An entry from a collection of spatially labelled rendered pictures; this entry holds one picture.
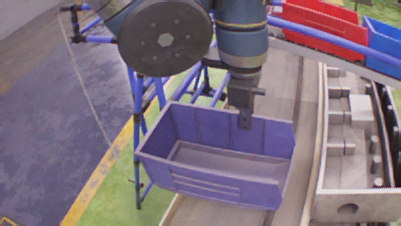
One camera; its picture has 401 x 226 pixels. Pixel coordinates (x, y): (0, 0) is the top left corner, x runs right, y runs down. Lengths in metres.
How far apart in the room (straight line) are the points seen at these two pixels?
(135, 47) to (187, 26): 0.06
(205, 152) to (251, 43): 0.39
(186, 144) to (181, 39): 0.54
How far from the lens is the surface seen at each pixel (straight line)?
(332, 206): 0.87
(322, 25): 0.80
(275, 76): 1.55
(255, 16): 0.51
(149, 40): 0.29
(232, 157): 0.79
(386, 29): 1.01
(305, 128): 1.25
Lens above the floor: 1.59
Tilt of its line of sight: 40 degrees down
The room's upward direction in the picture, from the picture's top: 8 degrees counter-clockwise
